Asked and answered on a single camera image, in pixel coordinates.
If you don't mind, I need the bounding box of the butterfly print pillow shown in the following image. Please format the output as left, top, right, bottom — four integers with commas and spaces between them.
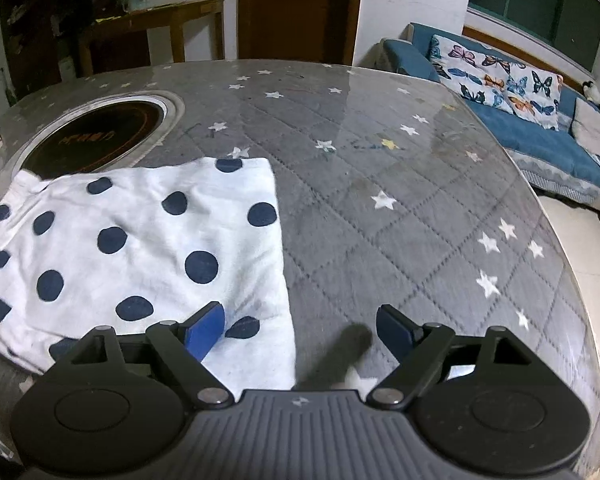
427, 34, 565, 131

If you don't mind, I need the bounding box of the green framed window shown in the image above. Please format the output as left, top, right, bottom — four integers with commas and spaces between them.
467, 0, 600, 73

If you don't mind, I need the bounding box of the grey pillow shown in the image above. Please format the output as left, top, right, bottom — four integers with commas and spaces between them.
571, 97, 600, 166

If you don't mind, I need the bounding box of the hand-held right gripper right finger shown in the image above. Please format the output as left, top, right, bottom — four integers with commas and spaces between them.
366, 304, 546, 409

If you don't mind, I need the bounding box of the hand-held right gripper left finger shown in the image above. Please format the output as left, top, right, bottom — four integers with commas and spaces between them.
42, 301, 233, 409

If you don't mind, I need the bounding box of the dark wooden shelf cabinet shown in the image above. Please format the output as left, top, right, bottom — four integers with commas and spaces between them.
0, 0, 143, 106

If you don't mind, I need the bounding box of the white polka dot garment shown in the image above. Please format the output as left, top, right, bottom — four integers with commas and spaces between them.
0, 157, 297, 393

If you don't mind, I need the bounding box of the wooden side table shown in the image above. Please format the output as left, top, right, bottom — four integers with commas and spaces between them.
77, 0, 227, 78

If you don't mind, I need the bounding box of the blue sofa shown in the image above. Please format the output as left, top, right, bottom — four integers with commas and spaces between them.
382, 22, 600, 211

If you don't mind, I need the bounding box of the brown wooden door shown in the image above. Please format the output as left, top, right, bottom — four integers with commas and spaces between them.
237, 0, 366, 66

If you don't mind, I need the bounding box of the black round induction cooker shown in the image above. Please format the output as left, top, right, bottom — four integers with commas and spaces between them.
17, 100, 167, 173

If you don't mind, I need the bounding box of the grey star quilted tablecloth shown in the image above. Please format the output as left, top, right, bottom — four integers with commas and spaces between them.
0, 57, 600, 480

